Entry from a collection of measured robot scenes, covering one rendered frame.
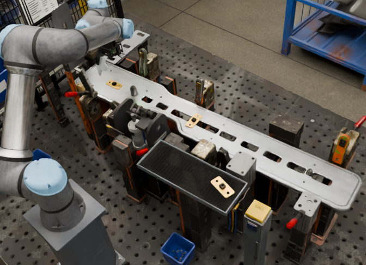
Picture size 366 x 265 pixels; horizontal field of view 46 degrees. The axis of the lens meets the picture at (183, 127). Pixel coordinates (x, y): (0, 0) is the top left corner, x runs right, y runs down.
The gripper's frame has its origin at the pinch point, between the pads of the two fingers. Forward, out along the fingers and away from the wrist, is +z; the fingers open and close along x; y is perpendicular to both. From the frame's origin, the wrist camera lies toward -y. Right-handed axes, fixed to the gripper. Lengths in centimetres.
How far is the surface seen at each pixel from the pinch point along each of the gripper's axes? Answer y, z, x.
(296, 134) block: 87, 8, 13
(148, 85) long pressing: 14.4, 11.1, 8.0
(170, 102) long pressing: 30.5, 11.0, 4.1
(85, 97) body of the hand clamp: -0.7, 6.2, -17.4
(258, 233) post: 98, 1, -37
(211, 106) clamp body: 43, 18, 18
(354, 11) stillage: 54, 61, 191
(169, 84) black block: 21.4, 12.6, 14.9
